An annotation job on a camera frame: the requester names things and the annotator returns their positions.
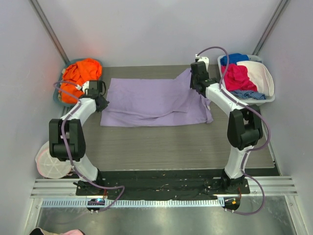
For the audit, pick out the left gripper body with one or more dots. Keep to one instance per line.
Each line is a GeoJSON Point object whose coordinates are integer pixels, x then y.
{"type": "Point", "coordinates": [102, 103]}

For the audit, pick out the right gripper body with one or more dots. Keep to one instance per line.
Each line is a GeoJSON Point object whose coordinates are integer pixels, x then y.
{"type": "Point", "coordinates": [195, 86]}

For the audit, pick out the lavender t-shirt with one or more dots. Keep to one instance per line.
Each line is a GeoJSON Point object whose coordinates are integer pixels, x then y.
{"type": "Point", "coordinates": [155, 102]}

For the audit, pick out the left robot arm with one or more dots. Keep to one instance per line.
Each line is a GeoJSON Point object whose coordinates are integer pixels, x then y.
{"type": "Point", "coordinates": [66, 137]}

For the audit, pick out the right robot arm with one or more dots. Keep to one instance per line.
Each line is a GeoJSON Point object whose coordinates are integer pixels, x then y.
{"type": "Point", "coordinates": [244, 124]}

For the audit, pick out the orange t-shirt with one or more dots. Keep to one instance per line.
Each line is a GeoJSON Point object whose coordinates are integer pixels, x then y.
{"type": "Point", "coordinates": [78, 73]}

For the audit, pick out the pink t-shirt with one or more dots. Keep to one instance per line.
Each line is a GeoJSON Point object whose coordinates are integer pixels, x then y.
{"type": "Point", "coordinates": [236, 78]}

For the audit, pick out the teal laundry basket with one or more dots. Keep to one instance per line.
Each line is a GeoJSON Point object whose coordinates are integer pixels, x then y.
{"type": "Point", "coordinates": [68, 101]}

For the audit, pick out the blue t-shirt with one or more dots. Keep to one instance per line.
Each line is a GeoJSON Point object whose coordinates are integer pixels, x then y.
{"type": "Point", "coordinates": [233, 59]}

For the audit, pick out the blue checked shirt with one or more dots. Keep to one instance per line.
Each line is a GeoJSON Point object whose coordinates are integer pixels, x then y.
{"type": "Point", "coordinates": [248, 94]}

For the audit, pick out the grey laundry basket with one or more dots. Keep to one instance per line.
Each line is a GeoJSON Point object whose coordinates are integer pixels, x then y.
{"type": "Point", "coordinates": [251, 100]}

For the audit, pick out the white t-shirt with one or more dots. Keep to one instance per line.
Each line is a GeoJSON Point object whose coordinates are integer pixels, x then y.
{"type": "Point", "coordinates": [259, 76]}

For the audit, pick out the white mesh hamper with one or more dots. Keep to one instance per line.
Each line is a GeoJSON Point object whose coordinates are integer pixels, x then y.
{"type": "Point", "coordinates": [49, 166]}

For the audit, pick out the pink cloth at bottom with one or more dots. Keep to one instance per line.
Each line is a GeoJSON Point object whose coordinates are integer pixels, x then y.
{"type": "Point", "coordinates": [41, 231]}

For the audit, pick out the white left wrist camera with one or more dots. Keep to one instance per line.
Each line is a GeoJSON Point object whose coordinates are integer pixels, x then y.
{"type": "Point", "coordinates": [83, 87]}

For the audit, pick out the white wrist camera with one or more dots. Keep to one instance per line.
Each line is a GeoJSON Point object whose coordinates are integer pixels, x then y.
{"type": "Point", "coordinates": [83, 87]}
{"type": "Point", "coordinates": [202, 59]}

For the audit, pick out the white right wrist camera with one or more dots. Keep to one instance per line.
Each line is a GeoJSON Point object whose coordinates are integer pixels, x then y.
{"type": "Point", "coordinates": [202, 59]}

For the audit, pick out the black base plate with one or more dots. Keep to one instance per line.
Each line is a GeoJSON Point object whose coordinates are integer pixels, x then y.
{"type": "Point", "coordinates": [163, 184]}

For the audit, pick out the white slotted cable duct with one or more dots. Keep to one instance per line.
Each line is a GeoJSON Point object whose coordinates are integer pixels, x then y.
{"type": "Point", "coordinates": [101, 203]}

